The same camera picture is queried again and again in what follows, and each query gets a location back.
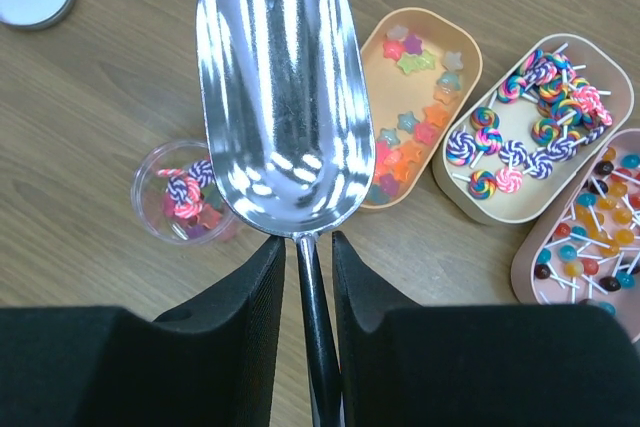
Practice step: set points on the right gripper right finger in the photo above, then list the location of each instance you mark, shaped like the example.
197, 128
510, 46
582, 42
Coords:
405, 364

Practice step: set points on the beige tray swirl lollipops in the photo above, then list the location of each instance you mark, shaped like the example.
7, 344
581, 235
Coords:
515, 150

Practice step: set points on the silver metal scoop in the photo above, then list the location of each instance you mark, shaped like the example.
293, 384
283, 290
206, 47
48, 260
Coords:
290, 135

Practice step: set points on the clear glass jar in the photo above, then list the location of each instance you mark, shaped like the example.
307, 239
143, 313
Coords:
215, 223

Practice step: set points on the pink white swirl lollipop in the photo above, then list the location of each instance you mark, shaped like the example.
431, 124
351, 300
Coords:
182, 198

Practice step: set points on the pink tray round lollipops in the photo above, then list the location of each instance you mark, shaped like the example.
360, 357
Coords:
585, 249

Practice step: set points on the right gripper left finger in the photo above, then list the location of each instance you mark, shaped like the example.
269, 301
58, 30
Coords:
209, 361

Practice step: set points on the orange tray star candies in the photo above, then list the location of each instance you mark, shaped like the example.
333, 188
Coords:
420, 70

